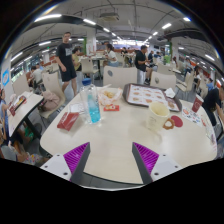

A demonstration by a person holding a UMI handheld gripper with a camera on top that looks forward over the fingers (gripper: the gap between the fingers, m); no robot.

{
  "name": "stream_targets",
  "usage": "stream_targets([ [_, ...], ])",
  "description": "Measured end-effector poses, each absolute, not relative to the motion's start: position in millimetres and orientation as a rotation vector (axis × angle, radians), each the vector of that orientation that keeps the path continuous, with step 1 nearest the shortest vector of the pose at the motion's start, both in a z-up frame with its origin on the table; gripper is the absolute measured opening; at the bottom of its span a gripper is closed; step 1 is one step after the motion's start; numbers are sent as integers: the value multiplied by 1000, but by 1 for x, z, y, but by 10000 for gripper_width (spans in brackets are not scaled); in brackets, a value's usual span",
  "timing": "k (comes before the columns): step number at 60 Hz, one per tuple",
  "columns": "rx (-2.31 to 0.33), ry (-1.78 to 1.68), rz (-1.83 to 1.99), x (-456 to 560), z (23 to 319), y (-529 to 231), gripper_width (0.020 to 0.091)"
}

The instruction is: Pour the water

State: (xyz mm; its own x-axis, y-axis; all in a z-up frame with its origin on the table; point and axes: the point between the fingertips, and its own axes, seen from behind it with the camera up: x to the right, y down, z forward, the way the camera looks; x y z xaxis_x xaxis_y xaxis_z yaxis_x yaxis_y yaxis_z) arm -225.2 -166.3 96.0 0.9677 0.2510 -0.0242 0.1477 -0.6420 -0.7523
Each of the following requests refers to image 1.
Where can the beige chair with round hole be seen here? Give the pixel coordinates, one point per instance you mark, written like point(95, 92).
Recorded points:
point(120, 78)
point(163, 81)

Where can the beige cafeteria table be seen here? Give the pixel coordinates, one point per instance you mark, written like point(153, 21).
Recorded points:
point(25, 111)

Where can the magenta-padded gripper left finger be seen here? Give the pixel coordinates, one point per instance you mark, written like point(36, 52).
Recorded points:
point(77, 158)

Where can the pink bag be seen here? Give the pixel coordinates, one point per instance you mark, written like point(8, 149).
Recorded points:
point(50, 100)

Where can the printed paper tray liner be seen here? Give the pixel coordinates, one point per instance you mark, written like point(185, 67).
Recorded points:
point(146, 95)

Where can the group of beige chairs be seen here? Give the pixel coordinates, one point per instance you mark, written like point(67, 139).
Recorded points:
point(53, 83)

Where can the flat round red coaster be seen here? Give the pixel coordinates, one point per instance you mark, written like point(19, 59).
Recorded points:
point(177, 121)

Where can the crumpled white napkin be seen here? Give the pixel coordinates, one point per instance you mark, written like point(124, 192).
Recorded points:
point(170, 93)

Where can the ceiling air conditioner unit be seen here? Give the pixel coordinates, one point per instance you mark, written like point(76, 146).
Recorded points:
point(109, 16)

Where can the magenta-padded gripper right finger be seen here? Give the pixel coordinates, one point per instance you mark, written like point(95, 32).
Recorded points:
point(146, 158)

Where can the red carton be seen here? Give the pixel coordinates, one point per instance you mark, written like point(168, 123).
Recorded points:
point(67, 121)

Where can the group of ceiling lights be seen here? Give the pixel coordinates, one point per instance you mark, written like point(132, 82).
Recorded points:
point(48, 17)

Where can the clear blue-capped water bottle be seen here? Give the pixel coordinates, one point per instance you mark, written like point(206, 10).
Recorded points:
point(94, 111)

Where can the red ketchup packet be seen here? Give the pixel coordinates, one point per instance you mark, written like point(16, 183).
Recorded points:
point(111, 107)

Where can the white napkin pack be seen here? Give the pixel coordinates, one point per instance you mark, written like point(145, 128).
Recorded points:
point(76, 107)

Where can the red paper cup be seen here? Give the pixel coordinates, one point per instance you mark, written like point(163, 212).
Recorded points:
point(197, 104)

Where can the dark brown food tray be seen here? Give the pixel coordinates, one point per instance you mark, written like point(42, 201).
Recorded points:
point(124, 95)

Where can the colourful printed flyer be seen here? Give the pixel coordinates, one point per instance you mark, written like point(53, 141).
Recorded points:
point(190, 116)

